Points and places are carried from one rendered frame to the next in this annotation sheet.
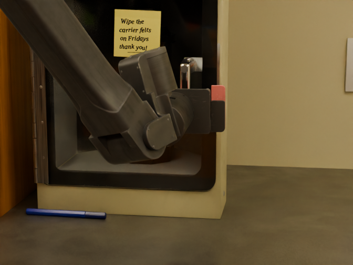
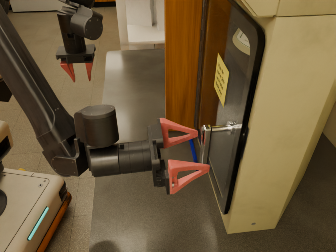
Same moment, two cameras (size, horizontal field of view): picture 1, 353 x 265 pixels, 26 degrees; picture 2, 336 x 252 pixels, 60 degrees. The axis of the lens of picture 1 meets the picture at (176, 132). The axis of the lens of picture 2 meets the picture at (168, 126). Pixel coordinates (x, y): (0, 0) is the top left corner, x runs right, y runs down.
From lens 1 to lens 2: 1.10 m
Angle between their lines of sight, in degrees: 71
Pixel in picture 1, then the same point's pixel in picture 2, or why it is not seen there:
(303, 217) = not seen: outside the picture
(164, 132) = (67, 167)
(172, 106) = (89, 155)
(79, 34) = (20, 83)
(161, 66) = (87, 127)
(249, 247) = not seen: outside the picture
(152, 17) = (226, 74)
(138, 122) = (51, 151)
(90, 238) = not seen: hidden behind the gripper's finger
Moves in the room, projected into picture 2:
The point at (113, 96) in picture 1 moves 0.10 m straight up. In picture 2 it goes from (37, 128) to (20, 79)
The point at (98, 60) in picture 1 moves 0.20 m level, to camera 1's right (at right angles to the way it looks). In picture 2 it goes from (32, 103) to (19, 191)
